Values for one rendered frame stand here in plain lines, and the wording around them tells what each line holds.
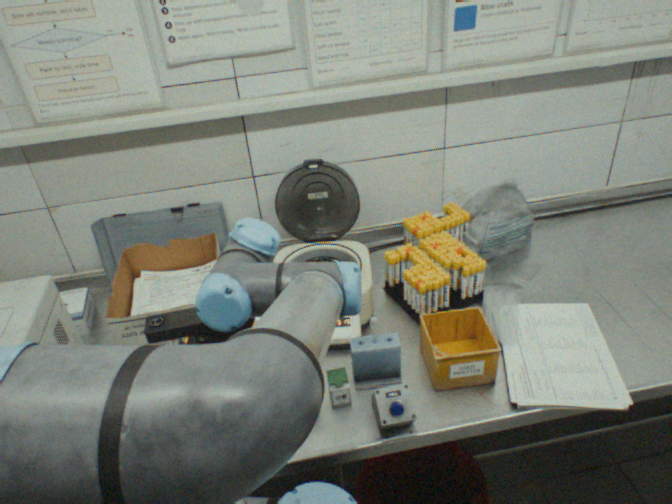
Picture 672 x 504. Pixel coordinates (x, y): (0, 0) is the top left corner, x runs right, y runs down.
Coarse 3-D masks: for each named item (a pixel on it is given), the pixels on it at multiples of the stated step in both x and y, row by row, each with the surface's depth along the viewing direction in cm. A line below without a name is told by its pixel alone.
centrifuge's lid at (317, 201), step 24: (312, 168) 133; (336, 168) 134; (288, 192) 142; (312, 192) 144; (336, 192) 143; (288, 216) 144; (312, 216) 146; (336, 216) 145; (312, 240) 143; (336, 240) 143
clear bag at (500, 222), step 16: (512, 176) 148; (528, 176) 147; (480, 192) 150; (496, 192) 146; (512, 192) 145; (464, 208) 151; (480, 208) 147; (496, 208) 145; (512, 208) 145; (528, 208) 155; (480, 224) 145; (496, 224) 144; (512, 224) 148; (528, 224) 149; (464, 240) 150; (480, 240) 146; (496, 240) 146; (512, 240) 149; (528, 240) 152; (480, 256) 147; (496, 256) 149
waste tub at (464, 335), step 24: (456, 312) 118; (480, 312) 117; (432, 336) 122; (456, 336) 122; (480, 336) 119; (432, 360) 111; (456, 360) 108; (480, 360) 109; (432, 384) 114; (456, 384) 112; (480, 384) 113
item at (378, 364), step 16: (368, 336) 114; (384, 336) 113; (352, 352) 111; (368, 352) 111; (384, 352) 111; (400, 352) 112; (352, 368) 118; (368, 368) 114; (384, 368) 114; (400, 368) 115; (368, 384) 115; (384, 384) 115
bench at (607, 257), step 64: (640, 192) 167; (384, 256) 154; (512, 256) 149; (576, 256) 147; (640, 256) 145; (384, 320) 132; (640, 320) 125; (640, 384) 111; (320, 448) 104; (384, 448) 105; (512, 448) 169
